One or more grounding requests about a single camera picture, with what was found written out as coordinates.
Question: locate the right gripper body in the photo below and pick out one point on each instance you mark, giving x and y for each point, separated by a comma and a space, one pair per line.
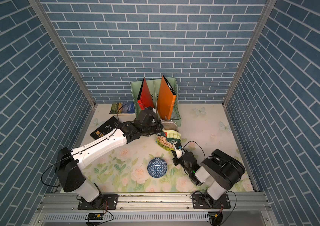
181, 161

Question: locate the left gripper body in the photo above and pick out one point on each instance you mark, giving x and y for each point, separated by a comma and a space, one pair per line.
153, 127

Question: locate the green oats bag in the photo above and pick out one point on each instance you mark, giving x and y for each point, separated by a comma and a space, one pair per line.
167, 139

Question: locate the blue patterned bowl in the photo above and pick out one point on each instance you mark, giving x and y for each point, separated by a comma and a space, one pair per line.
157, 167

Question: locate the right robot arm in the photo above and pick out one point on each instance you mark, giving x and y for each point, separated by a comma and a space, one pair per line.
222, 168

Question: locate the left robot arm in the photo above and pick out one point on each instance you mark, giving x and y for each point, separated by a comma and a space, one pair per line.
70, 163

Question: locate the red folder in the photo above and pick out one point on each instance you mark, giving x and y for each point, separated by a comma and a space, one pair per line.
144, 98

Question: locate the orange folder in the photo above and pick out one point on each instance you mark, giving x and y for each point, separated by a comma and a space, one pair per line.
166, 99

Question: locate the landscape cover book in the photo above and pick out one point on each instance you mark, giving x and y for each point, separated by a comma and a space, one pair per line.
122, 109

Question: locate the black book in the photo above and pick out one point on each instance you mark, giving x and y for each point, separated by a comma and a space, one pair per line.
103, 130

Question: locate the green file organizer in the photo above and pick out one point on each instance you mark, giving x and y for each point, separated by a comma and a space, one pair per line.
154, 87

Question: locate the floral table mat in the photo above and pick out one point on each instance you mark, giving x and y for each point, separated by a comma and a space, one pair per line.
144, 166

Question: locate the small black controller box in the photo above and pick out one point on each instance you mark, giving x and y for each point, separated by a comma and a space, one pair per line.
95, 217

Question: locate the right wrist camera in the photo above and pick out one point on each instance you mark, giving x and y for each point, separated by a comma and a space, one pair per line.
178, 149

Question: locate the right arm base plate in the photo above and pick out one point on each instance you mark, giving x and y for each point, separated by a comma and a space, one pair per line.
200, 202

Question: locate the aluminium front rail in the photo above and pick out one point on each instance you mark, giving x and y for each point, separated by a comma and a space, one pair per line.
156, 209

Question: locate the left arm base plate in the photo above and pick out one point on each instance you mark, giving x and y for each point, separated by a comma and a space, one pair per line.
104, 201

